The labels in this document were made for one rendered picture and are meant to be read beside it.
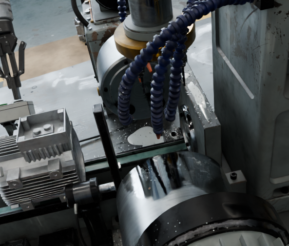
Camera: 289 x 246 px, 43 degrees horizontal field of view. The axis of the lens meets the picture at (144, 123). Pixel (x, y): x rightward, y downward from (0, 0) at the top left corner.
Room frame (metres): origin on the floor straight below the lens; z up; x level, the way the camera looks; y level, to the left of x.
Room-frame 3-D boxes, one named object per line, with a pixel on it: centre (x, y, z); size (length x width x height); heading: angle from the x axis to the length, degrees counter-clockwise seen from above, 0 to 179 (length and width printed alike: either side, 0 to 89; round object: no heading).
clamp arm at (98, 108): (0.62, 0.09, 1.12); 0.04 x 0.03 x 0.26; 93
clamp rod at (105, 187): (0.61, 0.13, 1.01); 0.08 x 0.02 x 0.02; 93
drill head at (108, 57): (1.11, 0.00, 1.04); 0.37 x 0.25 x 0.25; 3
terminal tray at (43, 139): (0.74, 0.25, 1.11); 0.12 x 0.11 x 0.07; 93
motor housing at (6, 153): (0.74, 0.29, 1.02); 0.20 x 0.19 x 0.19; 93
